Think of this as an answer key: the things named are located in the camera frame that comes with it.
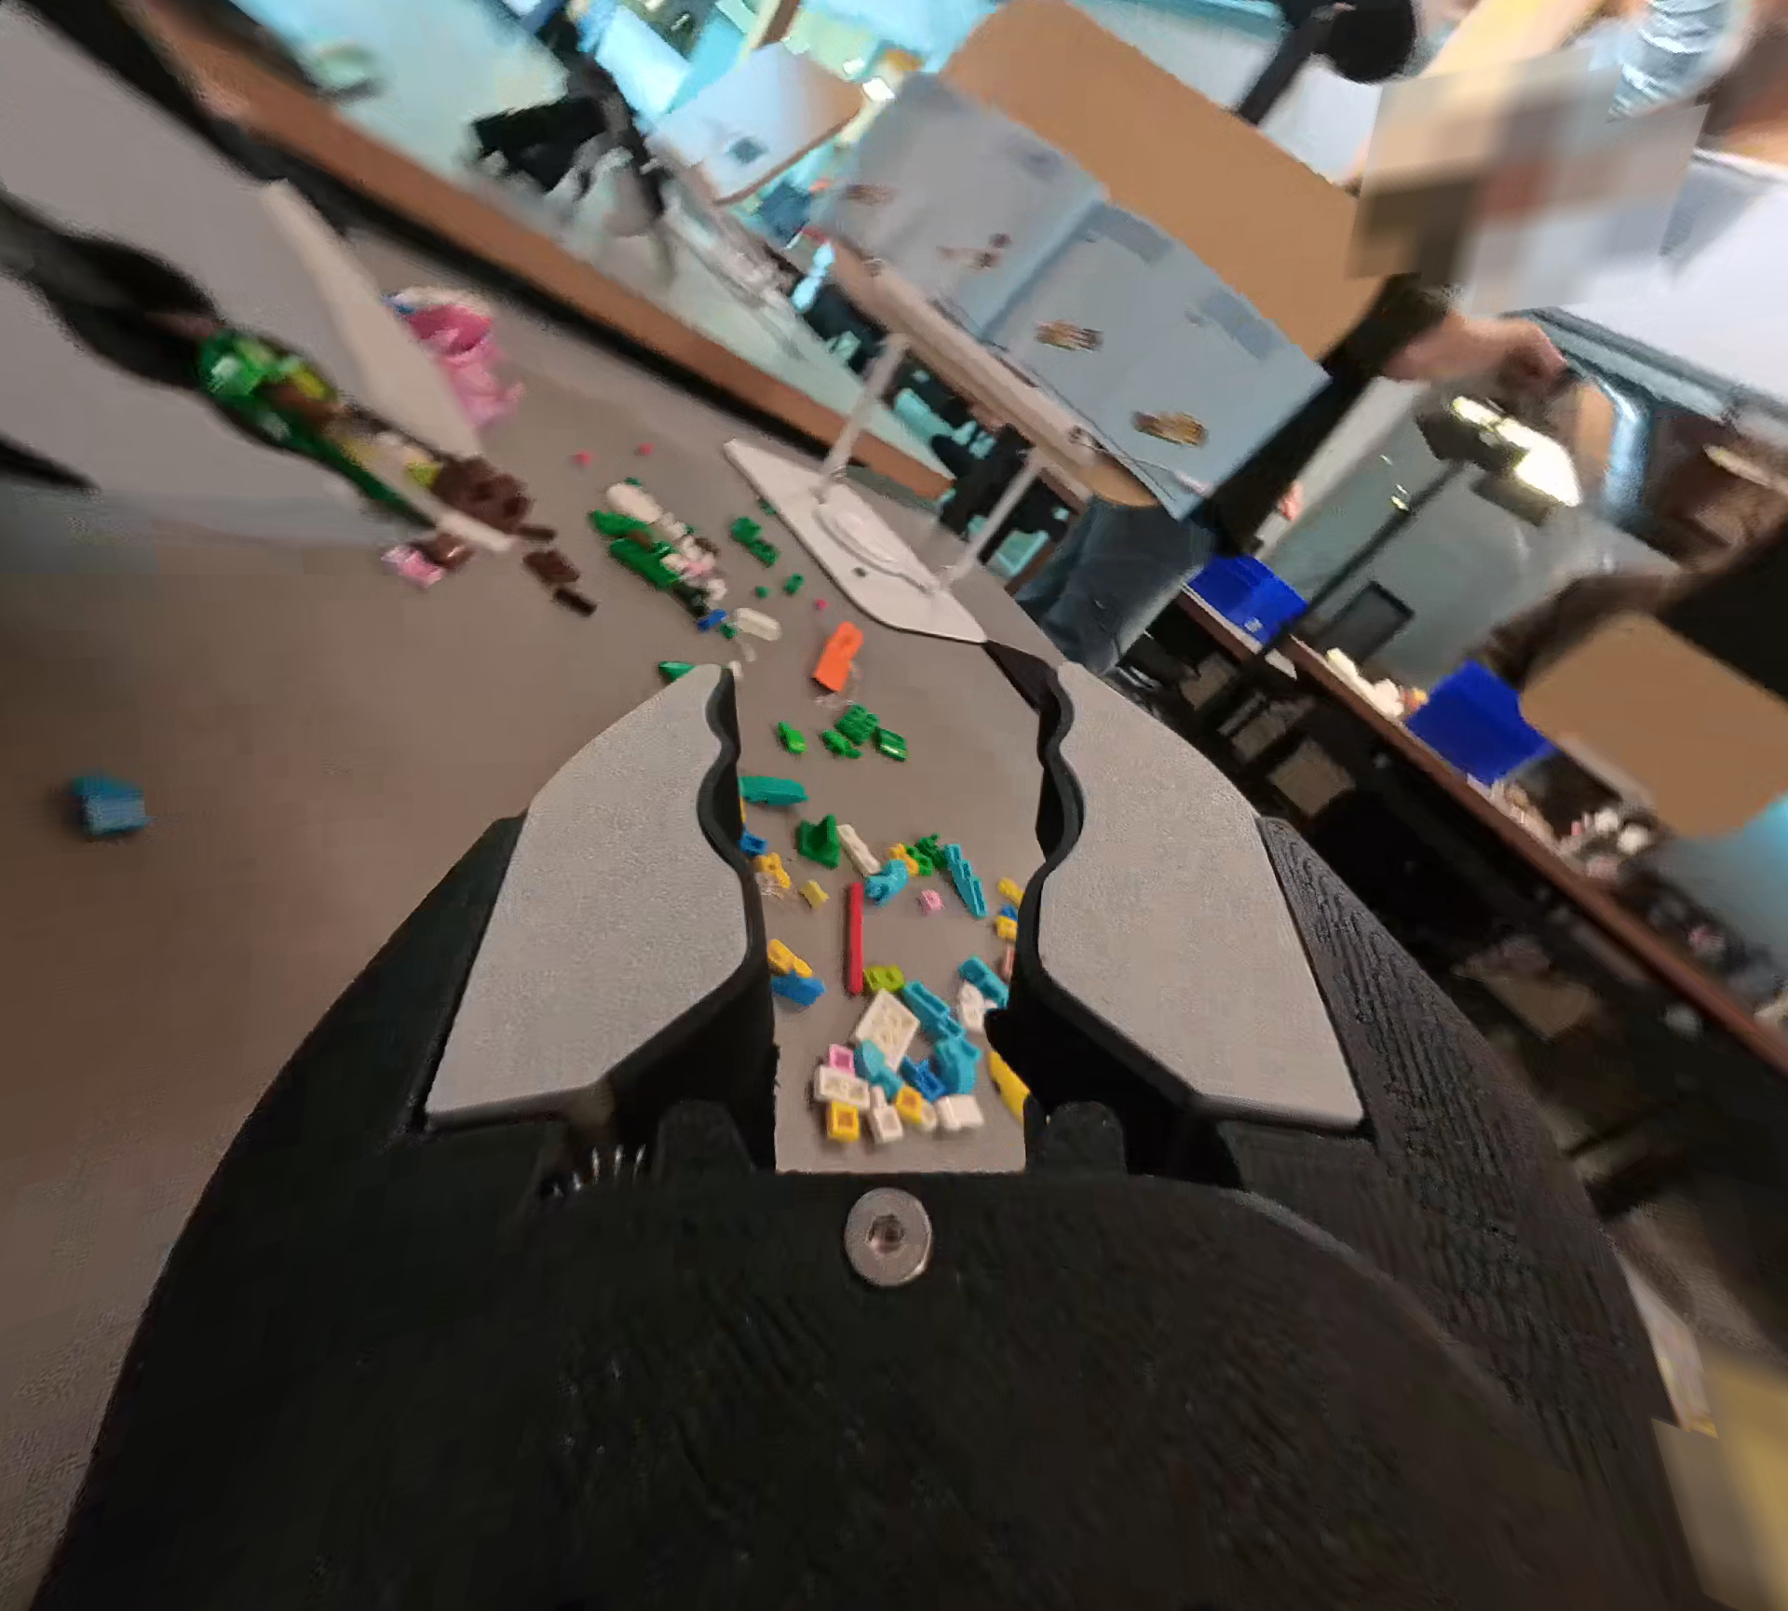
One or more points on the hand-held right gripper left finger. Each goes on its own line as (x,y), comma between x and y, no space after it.
(600,926)

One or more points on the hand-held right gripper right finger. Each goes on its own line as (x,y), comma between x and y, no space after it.
(1181,942)

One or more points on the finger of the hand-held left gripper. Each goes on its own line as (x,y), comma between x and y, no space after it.
(360,313)
(169,464)

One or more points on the green brick plate assembly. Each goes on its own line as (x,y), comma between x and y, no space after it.
(302,417)

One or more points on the grey desk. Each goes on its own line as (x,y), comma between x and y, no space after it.
(281,718)

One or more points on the pink brick assembly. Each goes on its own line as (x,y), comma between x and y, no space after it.
(463,353)

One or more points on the long red brick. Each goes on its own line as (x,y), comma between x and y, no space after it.
(853,942)

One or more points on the small pink brick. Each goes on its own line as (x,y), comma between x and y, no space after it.
(412,564)

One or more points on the black chair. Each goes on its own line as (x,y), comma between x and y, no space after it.
(566,135)

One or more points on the scattered colourful toy bricks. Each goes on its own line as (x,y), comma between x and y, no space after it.
(896,1024)

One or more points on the brown brick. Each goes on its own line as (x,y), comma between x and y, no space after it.
(575,599)
(551,567)

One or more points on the blue toy brick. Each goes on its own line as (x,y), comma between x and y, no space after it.
(106,807)

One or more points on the blue storage bin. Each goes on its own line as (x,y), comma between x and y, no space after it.
(1248,595)
(1477,719)

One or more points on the orange brick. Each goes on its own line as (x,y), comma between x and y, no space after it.
(839,655)

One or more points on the long wooden workbench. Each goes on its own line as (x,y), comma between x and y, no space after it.
(1606,885)

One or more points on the white table with wooden edge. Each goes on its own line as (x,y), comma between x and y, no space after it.
(762,109)

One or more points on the shiny metal pipe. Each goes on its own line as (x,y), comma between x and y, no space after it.
(1665,439)

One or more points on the brown backing board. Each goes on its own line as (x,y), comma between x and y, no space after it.
(1204,144)

